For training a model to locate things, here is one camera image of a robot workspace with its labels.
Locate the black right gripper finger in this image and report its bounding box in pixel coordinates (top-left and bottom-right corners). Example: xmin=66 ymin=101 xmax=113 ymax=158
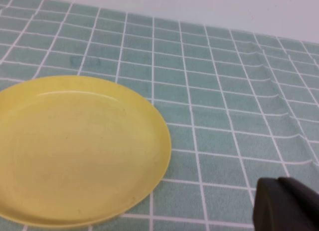
xmin=252 ymin=176 xmax=319 ymax=231

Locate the yellow plastic plate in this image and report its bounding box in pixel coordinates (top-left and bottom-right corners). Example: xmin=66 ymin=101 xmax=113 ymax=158
xmin=0 ymin=75 xmax=172 ymax=229

